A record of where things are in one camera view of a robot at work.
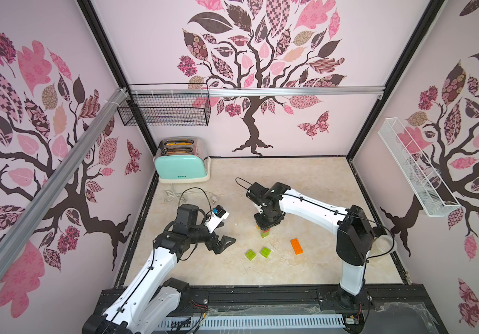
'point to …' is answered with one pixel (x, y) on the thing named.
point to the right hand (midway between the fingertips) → (267, 227)
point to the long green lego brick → (265, 234)
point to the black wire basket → (166, 104)
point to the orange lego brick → (296, 246)
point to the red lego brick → (265, 231)
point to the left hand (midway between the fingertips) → (225, 236)
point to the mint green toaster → (182, 159)
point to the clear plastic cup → (383, 245)
